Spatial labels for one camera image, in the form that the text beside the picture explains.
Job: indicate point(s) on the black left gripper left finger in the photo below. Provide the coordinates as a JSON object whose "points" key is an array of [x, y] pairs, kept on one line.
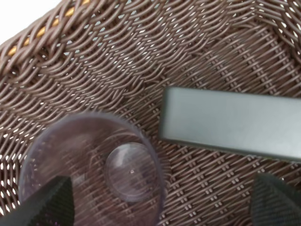
{"points": [[51, 205]]}

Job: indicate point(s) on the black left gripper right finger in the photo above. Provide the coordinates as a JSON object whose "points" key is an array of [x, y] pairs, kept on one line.
{"points": [[274, 202]]}

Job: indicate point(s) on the translucent purple plastic cup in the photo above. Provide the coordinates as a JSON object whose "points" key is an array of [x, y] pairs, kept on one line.
{"points": [[119, 178]]}

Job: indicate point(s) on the black square dropper bottle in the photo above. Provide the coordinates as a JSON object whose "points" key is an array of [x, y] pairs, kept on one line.
{"points": [[245, 124]]}

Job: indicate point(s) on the dark brown wicker basket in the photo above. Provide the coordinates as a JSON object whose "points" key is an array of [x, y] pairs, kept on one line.
{"points": [[117, 56]]}

